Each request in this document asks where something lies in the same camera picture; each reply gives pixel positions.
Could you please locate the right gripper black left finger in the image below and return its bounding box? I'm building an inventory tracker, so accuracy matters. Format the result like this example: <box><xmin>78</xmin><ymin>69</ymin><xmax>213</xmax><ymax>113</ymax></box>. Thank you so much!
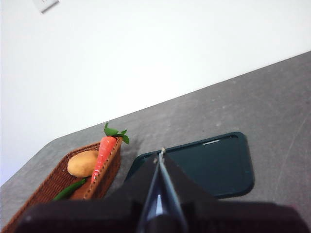
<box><xmin>14</xmin><ymin>154</ymin><xmax>161</xmax><ymax>233</ymax></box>

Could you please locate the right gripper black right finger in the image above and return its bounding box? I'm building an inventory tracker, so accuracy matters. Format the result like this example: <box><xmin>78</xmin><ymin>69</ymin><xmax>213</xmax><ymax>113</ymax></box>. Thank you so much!
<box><xmin>158</xmin><ymin>148</ymin><xmax>310</xmax><ymax>233</ymax></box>

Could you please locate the green pepper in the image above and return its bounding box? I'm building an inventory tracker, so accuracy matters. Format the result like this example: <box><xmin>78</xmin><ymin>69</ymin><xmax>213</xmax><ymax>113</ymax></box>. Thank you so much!
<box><xmin>52</xmin><ymin>178</ymin><xmax>87</xmax><ymax>201</ymax></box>

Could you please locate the dark cutting board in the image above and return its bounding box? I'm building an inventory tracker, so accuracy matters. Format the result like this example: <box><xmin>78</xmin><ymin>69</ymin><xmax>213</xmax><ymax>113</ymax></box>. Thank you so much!
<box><xmin>125</xmin><ymin>132</ymin><xmax>255</xmax><ymax>200</ymax></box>

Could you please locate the orange carrot with green leaves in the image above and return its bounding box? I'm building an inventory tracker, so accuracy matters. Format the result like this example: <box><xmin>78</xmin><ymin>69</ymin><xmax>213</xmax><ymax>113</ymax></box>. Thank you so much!
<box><xmin>91</xmin><ymin>122</ymin><xmax>130</xmax><ymax>187</ymax></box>

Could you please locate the yellow-brown potato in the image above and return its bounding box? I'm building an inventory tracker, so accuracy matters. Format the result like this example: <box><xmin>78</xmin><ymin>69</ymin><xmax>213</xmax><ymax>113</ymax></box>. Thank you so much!
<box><xmin>67</xmin><ymin>150</ymin><xmax>100</xmax><ymax>177</ymax></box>

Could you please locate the brown wicker basket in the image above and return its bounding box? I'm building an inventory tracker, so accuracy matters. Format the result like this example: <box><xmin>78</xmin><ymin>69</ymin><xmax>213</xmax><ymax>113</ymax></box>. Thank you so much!
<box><xmin>0</xmin><ymin>141</ymin><xmax>123</xmax><ymax>233</ymax></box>

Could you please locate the white wall socket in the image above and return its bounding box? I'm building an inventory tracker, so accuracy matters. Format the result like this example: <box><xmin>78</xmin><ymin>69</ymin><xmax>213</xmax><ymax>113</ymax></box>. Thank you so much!
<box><xmin>33</xmin><ymin>0</ymin><xmax>60</xmax><ymax>14</ymax></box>

